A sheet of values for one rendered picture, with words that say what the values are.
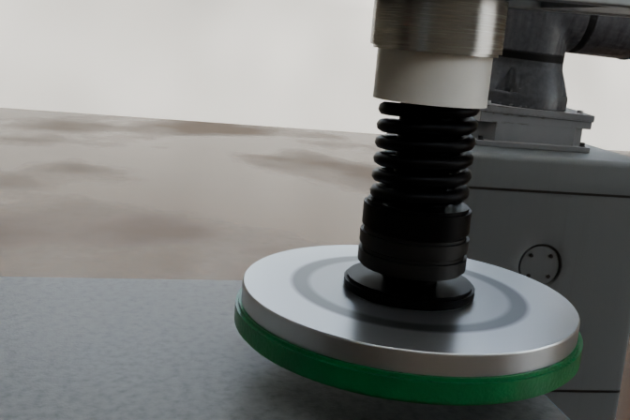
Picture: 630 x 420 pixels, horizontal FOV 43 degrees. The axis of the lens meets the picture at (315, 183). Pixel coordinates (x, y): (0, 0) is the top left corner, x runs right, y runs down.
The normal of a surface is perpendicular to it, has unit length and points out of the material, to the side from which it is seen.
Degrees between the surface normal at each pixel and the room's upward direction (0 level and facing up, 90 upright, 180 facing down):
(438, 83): 90
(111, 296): 0
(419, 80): 90
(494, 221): 90
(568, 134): 90
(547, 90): 73
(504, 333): 0
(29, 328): 0
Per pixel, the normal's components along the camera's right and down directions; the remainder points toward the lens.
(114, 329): 0.09, -0.98
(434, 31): -0.19, 0.16
